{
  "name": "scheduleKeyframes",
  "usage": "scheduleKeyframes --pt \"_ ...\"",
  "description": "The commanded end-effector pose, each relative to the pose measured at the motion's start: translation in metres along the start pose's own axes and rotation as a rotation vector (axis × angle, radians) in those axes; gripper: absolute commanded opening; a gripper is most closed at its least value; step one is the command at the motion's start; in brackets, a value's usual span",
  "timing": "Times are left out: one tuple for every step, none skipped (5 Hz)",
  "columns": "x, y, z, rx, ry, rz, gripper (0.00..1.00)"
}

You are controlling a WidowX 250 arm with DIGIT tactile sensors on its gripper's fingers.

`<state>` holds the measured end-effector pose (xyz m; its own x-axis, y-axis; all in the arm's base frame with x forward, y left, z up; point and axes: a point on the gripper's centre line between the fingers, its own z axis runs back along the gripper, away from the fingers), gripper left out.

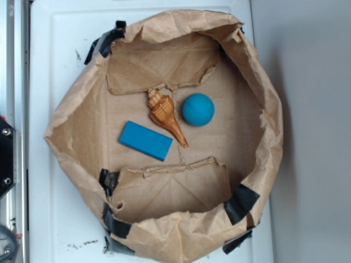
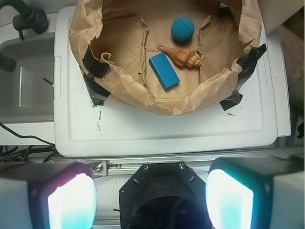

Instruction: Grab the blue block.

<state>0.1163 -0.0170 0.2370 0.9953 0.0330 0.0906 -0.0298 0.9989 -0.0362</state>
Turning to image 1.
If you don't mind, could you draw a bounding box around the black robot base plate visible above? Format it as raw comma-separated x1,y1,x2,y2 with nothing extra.
1,115,16,199

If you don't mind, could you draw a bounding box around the black tape bottom right edge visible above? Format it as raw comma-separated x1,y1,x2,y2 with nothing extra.
222,230,253,255

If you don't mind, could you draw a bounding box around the wooden conch shell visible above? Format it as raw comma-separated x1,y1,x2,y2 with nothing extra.
148,89,189,148

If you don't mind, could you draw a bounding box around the black tape lower left inside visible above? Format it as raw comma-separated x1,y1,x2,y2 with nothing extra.
99,169,120,197

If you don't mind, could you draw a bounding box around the brown paper bag tray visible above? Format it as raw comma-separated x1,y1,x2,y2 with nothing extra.
44,10,284,262

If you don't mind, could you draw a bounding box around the aluminium frame rail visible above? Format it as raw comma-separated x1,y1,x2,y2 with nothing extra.
1,1,30,262

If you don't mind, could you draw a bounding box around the blue rectangular block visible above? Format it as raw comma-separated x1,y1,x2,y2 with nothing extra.
119,121,173,161

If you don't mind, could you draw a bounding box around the black tape bottom right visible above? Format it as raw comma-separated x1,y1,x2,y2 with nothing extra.
223,184,260,225

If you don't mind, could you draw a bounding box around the black tape bottom left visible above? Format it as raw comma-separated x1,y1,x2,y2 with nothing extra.
101,201,135,257

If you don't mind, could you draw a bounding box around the blue ball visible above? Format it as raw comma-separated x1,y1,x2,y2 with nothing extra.
182,93,215,127

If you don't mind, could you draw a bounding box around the black tape top left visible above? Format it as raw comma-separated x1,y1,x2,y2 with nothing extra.
84,20,127,65

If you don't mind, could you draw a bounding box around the black tape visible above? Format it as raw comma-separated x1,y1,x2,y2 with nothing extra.
223,184,260,225
84,20,127,65
101,201,135,257

